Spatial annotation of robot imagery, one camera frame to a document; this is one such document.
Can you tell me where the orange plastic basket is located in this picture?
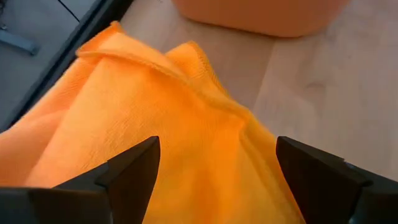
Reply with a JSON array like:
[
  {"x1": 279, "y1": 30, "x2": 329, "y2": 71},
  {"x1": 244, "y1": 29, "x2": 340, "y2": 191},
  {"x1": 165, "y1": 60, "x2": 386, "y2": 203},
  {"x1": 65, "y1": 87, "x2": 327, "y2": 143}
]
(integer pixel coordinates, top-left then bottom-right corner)
[{"x1": 172, "y1": 0, "x2": 351, "y2": 39}]

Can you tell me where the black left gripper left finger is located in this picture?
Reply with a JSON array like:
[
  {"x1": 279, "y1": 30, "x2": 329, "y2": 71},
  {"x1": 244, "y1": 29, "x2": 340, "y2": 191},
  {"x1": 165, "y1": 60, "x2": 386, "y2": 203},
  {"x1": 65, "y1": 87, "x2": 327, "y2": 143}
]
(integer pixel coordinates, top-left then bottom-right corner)
[{"x1": 29, "y1": 136, "x2": 161, "y2": 224}]

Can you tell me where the orange microfiber towel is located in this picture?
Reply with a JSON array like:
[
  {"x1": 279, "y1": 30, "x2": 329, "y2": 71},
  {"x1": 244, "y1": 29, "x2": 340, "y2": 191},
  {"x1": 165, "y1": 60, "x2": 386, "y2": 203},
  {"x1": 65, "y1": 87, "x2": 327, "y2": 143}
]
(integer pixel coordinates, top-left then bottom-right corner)
[{"x1": 0, "y1": 20, "x2": 307, "y2": 224}]

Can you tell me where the black aluminium table frame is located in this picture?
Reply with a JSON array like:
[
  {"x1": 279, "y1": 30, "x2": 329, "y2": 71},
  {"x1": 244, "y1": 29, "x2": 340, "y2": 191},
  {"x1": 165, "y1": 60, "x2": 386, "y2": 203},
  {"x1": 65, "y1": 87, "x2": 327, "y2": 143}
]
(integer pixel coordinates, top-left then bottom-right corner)
[{"x1": 0, "y1": 0, "x2": 135, "y2": 133}]

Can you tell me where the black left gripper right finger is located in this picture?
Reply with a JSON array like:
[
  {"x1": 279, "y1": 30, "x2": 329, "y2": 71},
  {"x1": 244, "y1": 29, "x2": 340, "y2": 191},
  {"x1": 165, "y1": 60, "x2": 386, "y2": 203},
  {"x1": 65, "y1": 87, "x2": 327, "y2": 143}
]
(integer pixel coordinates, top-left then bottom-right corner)
[{"x1": 276, "y1": 136, "x2": 398, "y2": 224}]

